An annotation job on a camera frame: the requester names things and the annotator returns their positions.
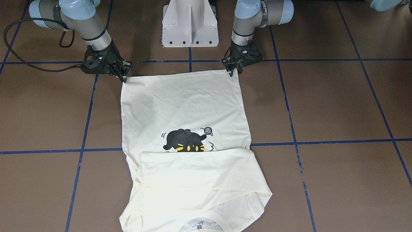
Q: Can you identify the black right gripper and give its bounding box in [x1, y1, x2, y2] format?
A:
[84, 41, 132, 83]

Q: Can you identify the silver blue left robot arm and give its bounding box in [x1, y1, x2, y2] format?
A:
[221, 0, 295, 77]

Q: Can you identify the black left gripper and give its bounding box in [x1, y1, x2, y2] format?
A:
[222, 40, 263, 77]

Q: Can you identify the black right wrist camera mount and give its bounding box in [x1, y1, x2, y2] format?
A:
[80, 45, 109, 74]

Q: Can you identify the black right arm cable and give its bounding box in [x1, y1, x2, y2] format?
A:
[3, 17, 85, 73]

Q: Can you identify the cream long sleeve cat shirt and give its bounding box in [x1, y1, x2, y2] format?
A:
[119, 70, 272, 232]

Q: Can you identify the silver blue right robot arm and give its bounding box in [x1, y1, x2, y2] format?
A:
[29, 0, 132, 82]

